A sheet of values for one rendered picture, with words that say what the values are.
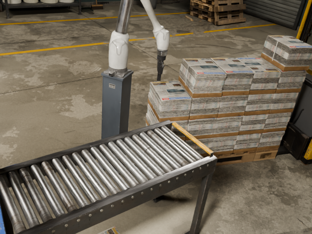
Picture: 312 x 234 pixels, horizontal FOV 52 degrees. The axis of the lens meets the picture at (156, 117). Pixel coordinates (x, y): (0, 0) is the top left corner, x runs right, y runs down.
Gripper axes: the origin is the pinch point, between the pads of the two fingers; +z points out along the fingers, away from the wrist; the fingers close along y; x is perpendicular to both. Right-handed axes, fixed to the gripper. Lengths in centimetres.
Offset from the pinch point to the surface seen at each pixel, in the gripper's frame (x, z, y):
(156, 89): 0.5, 13.3, 2.1
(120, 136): 47, 16, -62
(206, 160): -4, 16, -99
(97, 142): 64, 16, -68
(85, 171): 75, 17, -95
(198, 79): -28.3, -5.7, -19.1
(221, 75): -50, -9, -20
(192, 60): -35.6, -10.4, 11.2
